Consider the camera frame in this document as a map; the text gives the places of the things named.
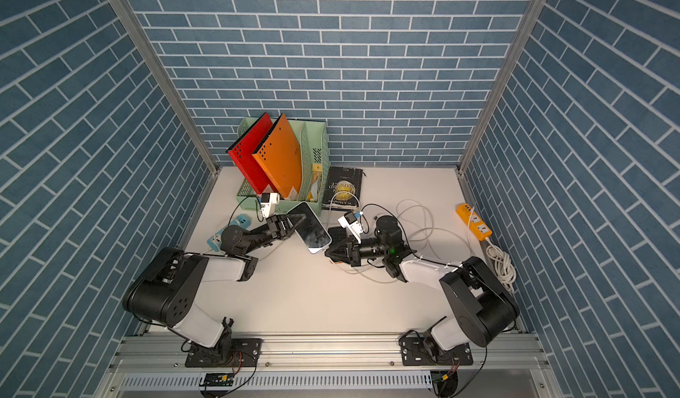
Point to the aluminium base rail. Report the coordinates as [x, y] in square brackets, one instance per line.
[329, 365]

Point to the yellow item in organizer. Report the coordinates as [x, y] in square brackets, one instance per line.
[315, 186]

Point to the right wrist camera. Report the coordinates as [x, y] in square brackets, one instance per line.
[352, 221]

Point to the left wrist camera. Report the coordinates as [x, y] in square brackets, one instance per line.
[268, 203]

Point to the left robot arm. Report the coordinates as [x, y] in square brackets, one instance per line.
[166, 290]

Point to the orange folder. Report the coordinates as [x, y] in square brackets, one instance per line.
[279, 156]

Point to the phone with pink case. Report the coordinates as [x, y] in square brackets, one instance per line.
[309, 228]

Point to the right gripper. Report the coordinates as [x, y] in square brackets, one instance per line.
[351, 244]

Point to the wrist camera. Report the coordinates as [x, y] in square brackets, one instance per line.
[352, 221]
[268, 203]

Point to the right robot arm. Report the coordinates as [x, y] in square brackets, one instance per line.
[482, 307]

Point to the red folder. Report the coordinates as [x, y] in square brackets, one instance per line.
[241, 153]

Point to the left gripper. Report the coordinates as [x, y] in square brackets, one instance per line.
[278, 229]

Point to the green plastic file organizer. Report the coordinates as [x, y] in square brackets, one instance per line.
[313, 140]

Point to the black book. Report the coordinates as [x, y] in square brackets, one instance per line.
[343, 188]

